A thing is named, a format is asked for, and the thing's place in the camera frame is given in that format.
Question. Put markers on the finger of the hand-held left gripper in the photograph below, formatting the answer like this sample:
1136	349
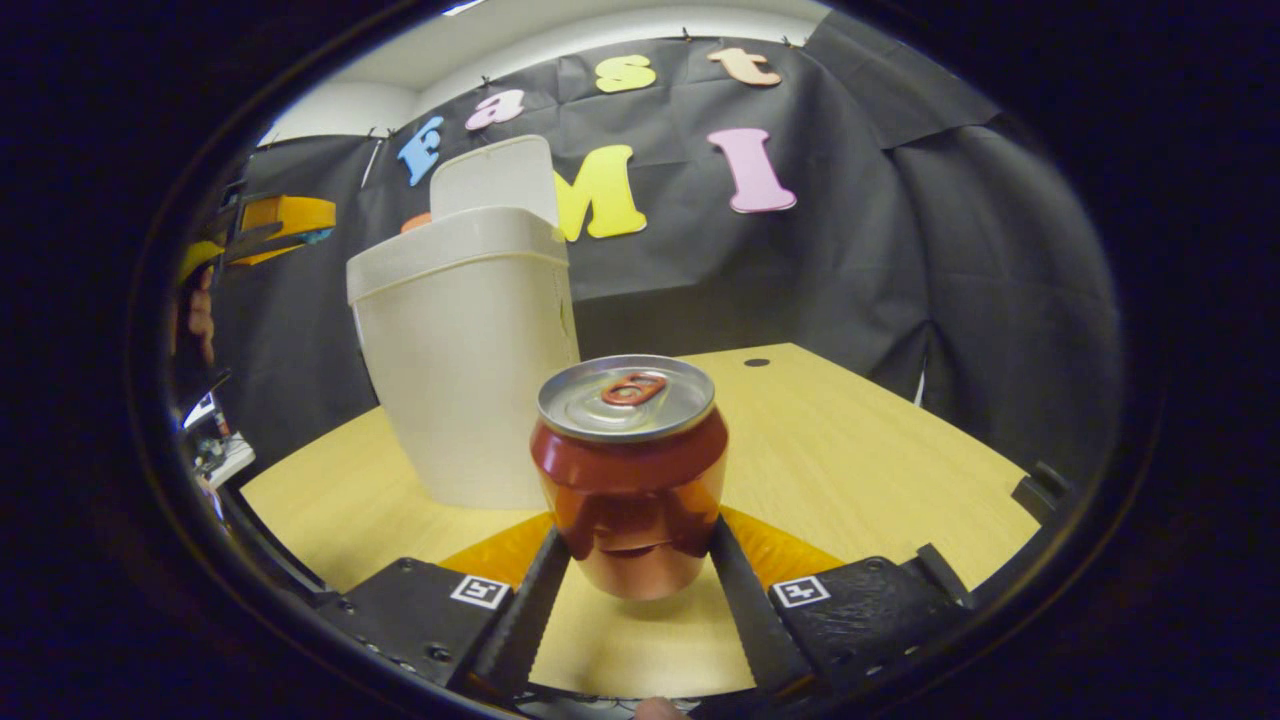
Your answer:
290	220

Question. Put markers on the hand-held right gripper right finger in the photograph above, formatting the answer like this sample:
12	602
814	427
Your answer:
755	620

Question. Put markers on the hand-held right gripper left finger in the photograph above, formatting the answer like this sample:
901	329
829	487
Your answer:
525	620

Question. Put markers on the red pop can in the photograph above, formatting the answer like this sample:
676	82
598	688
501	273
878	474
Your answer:
630	480

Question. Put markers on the white desktop garbage bin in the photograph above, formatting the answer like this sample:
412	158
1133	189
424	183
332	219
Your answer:
460	350

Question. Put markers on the wooden desktop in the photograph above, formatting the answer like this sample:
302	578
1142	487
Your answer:
850	450

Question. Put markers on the white side table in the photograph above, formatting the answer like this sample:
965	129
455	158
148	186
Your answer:
228	460

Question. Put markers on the black backdrop cloth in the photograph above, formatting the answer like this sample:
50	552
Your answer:
900	250

